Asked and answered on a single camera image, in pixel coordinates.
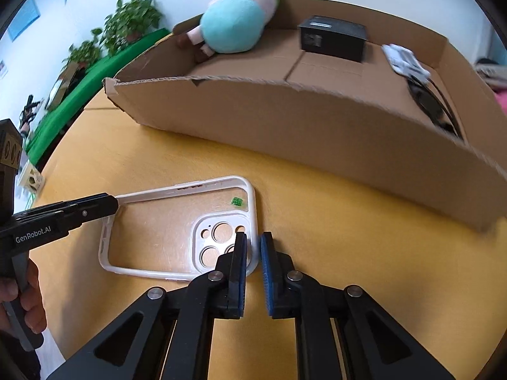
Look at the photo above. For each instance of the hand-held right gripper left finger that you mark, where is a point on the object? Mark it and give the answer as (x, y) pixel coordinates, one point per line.
(239, 269)

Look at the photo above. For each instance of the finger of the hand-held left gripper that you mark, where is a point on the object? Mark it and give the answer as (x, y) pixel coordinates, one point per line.
(59, 206)
(95, 208)

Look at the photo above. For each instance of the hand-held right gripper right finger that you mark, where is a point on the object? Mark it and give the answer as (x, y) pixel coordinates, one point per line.
(267, 273)

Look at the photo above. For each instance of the clear white phone case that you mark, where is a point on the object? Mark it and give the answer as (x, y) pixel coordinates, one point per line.
(222, 221)

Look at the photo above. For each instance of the shallow cardboard box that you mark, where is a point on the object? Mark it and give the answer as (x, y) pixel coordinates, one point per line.
(317, 126)

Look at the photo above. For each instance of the black sunglasses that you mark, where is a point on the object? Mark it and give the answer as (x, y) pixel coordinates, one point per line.
(426, 103)

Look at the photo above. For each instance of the black product box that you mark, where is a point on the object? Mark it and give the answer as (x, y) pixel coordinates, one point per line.
(332, 39)

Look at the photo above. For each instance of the white packet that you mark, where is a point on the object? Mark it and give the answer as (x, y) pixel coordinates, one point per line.
(404, 61)

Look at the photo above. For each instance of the person's left hand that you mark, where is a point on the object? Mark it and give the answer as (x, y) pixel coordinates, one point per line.
(35, 304)

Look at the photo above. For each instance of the small wooden cube toy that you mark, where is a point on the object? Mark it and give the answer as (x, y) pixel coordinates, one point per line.
(31, 179)

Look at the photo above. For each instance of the open brown cardboard box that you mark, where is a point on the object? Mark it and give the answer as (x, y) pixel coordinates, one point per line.
(63, 85)

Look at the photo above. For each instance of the small potted plant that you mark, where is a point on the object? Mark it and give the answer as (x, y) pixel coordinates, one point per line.
(85, 51)

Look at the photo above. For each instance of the large potted plant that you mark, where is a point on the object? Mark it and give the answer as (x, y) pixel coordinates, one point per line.
(132, 19)

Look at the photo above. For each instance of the pig plush toy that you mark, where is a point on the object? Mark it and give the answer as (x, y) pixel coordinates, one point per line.
(233, 23)

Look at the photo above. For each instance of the pink plush toy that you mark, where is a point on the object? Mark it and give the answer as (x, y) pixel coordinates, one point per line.
(501, 103)

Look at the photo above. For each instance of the beige printed cloth bag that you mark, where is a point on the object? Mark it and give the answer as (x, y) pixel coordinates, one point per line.
(493, 72)

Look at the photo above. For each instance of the blue wall poster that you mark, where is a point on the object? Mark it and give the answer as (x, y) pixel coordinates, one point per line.
(24, 19)

